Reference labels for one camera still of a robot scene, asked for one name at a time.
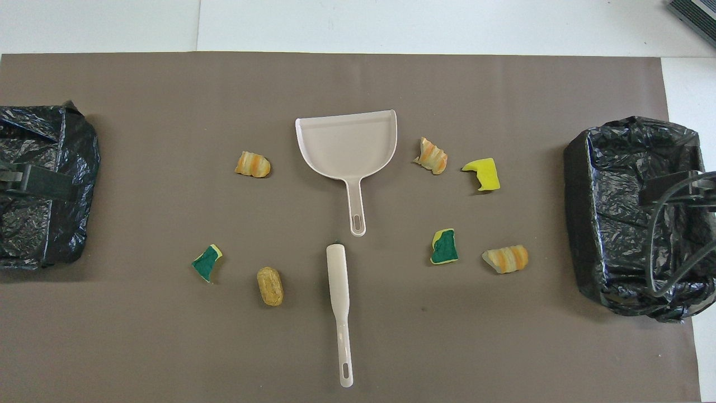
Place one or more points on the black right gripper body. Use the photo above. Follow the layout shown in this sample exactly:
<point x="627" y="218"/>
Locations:
<point x="706" y="187"/>

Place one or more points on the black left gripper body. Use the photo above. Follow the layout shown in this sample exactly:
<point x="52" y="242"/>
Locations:
<point x="11" y="180"/>

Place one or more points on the green and yellow sponge piece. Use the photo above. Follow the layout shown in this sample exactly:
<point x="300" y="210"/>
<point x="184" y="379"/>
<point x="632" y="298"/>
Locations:
<point x="445" y="249"/>
<point x="206" y="264"/>

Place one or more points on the orange striped croissant piece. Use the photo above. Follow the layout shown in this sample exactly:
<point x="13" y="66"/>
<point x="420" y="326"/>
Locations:
<point x="432" y="157"/>
<point x="253" y="165"/>
<point x="506" y="259"/>

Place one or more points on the tan oval bread roll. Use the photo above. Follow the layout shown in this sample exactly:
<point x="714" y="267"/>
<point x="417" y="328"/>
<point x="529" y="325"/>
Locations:
<point x="270" y="286"/>

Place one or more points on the beige plastic dustpan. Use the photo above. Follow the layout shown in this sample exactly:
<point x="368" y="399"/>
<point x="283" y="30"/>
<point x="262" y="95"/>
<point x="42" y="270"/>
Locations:
<point x="347" y="145"/>

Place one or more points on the beige brush with black bristles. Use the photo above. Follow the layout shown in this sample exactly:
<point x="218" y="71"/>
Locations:
<point x="339" y="280"/>

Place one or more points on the bin lined with black bag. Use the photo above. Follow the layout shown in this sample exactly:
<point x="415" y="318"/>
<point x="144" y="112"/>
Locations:
<point x="33" y="235"/>
<point x="615" y="224"/>

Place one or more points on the brown table mat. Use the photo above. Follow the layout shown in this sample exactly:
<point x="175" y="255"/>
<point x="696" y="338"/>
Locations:
<point x="168" y="112"/>

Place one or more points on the dark grey ribbed device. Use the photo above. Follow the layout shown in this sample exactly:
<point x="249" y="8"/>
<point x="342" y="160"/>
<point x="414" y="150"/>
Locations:
<point x="696" y="17"/>

